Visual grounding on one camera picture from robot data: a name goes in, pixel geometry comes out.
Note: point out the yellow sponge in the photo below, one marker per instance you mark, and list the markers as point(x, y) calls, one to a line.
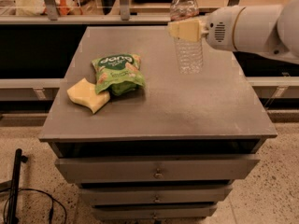
point(83, 93)

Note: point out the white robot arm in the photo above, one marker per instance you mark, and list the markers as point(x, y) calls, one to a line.
point(270, 31)

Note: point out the grey drawer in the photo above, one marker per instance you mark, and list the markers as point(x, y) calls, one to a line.
point(156, 168)
point(154, 212)
point(149, 195)

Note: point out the top grey drawer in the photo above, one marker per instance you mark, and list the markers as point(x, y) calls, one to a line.
point(156, 168)

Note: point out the clear plastic water bottle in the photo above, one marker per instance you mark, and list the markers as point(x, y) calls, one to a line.
point(189, 53)

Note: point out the black stand pole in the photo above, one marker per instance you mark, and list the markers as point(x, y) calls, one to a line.
point(13, 196)

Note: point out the middle grey drawer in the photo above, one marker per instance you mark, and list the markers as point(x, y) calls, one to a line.
point(149, 195)

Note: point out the grey drawer cabinet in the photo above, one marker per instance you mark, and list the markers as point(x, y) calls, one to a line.
point(213, 112)

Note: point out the grey metal railing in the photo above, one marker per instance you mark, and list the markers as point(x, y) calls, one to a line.
point(56, 9)

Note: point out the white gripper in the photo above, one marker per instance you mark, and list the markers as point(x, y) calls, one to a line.
point(220, 32)

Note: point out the green snack bag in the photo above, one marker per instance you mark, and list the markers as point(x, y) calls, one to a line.
point(118, 74)

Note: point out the bottom grey drawer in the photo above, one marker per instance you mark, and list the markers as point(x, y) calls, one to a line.
point(154, 212)

